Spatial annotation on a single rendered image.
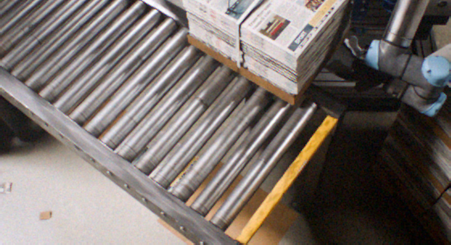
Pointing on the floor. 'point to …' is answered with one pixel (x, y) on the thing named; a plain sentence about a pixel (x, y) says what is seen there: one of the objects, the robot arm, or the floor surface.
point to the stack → (442, 219)
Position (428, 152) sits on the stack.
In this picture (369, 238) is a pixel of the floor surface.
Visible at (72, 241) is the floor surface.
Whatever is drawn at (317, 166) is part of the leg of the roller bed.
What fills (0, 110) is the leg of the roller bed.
